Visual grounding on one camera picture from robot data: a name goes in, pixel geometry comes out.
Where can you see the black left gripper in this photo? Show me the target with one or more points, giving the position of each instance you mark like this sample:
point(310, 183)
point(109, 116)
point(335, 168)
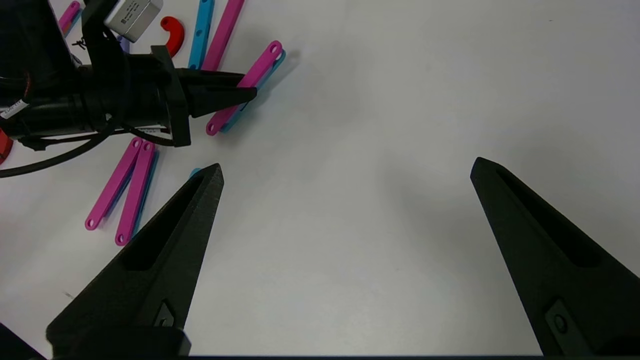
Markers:
point(125, 100)

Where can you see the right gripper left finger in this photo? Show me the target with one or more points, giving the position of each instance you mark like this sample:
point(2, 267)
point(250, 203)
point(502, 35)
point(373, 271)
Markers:
point(150, 280)

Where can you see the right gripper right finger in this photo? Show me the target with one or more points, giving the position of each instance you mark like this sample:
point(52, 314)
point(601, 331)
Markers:
point(565, 280)

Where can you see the long pink bar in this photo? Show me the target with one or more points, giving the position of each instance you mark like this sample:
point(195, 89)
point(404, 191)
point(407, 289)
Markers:
point(114, 185)
point(135, 195)
point(68, 17)
point(265, 62)

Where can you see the small red curved piece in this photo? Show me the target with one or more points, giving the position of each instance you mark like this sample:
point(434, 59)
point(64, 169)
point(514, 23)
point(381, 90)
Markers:
point(176, 30)

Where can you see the short purple bar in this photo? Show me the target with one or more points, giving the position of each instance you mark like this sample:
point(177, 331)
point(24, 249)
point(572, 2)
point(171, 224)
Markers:
point(124, 45)

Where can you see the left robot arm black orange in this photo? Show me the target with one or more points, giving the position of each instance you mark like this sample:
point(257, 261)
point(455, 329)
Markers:
point(30, 40)

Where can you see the short blue bar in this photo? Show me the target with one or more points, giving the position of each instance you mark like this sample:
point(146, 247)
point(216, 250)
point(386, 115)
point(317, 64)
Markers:
point(200, 35)

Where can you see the short pink bar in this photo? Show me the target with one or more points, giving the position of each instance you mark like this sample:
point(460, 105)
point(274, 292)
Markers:
point(225, 30)

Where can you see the long blue bar orange dot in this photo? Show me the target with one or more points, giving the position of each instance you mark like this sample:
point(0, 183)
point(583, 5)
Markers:
point(195, 173)

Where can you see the large red curved piece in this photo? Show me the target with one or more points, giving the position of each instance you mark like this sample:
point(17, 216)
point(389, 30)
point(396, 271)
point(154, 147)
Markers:
point(5, 147)

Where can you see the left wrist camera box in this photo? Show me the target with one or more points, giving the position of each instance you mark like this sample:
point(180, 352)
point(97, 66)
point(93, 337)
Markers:
point(135, 17)

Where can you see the black left camera bracket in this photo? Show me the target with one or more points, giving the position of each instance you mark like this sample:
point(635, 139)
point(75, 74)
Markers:
point(102, 50)

